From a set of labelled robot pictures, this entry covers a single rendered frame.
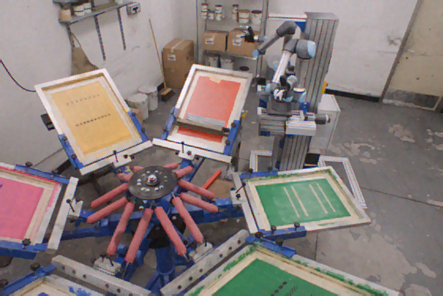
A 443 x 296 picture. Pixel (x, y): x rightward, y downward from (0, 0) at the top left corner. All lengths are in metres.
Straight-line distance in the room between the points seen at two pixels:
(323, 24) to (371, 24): 3.17
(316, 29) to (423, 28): 3.50
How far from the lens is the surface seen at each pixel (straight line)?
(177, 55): 5.65
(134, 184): 1.89
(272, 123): 2.79
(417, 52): 6.11
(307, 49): 2.46
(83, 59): 4.14
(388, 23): 5.84
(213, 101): 2.61
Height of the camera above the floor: 2.60
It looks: 36 degrees down
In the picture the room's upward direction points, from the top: 2 degrees clockwise
